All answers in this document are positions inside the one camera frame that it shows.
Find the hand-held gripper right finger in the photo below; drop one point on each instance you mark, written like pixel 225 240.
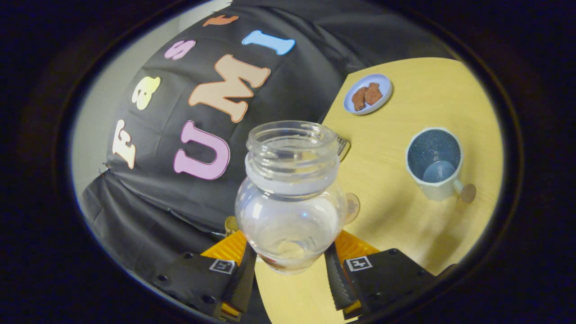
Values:
pixel 335 283

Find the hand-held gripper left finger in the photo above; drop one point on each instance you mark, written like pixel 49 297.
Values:
pixel 245 283

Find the round brown coaster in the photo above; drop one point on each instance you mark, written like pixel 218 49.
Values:
pixel 353 208

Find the clear juice bottle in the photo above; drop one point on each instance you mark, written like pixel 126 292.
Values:
pixel 290 211

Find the white and blue cup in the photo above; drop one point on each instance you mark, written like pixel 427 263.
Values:
pixel 434 157

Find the light wooden table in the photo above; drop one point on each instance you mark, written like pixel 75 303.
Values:
pixel 405 234

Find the ribbed clear glass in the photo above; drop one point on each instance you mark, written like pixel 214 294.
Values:
pixel 344 147

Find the brown meat piece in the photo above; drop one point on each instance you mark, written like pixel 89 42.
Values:
pixel 373 93
pixel 358 99

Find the small blue plate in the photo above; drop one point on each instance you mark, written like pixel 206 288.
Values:
pixel 382 83

